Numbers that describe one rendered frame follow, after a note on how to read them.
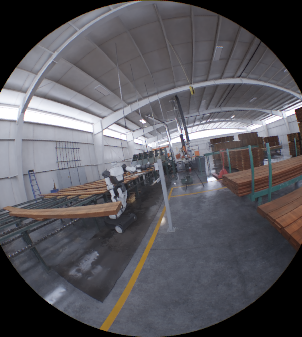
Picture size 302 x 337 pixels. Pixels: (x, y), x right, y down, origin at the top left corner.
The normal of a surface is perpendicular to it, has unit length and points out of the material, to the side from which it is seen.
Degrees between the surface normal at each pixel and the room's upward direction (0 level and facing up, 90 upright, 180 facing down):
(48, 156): 90
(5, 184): 87
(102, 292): 0
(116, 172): 83
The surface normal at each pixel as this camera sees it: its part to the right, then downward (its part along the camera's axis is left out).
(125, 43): 0.33, 0.95
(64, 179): 0.95, -0.17
